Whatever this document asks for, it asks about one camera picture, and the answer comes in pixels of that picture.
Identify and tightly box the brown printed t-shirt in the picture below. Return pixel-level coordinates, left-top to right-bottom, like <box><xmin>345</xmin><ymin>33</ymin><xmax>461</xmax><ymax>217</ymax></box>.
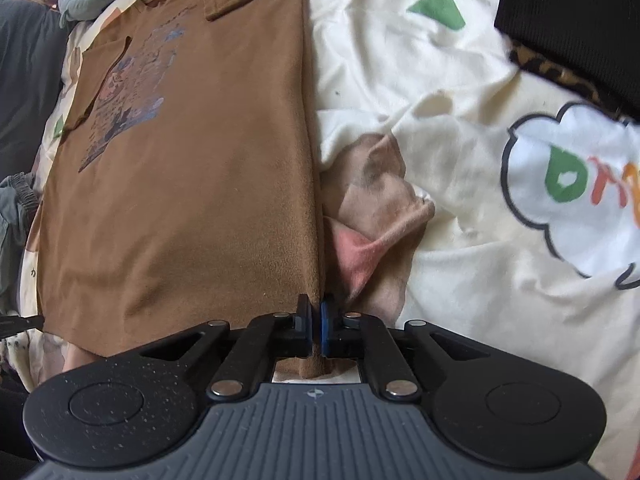
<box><xmin>37</xmin><ymin>0</ymin><xmax>322</xmax><ymax>356</ymax></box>

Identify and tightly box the cream patterned bed sheet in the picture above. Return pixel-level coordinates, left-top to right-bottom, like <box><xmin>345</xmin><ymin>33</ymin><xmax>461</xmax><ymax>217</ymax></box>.
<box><xmin>3</xmin><ymin>0</ymin><xmax>639</xmax><ymax>479</ymax></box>

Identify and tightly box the grey crumpled garment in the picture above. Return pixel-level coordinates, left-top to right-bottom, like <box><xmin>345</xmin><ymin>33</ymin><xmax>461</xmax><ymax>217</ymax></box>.
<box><xmin>0</xmin><ymin>172</ymin><xmax>40</xmax><ymax>315</ymax></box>

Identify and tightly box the dark grey pillow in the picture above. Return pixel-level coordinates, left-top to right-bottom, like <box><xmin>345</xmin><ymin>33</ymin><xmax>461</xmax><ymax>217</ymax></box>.
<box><xmin>0</xmin><ymin>0</ymin><xmax>70</xmax><ymax>178</ymax></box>

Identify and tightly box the black garment on right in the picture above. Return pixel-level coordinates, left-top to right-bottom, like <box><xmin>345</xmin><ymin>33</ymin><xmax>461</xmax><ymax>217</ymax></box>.
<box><xmin>495</xmin><ymin>0</ymin><xmax>639</xmax><ymax>119</ymax></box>

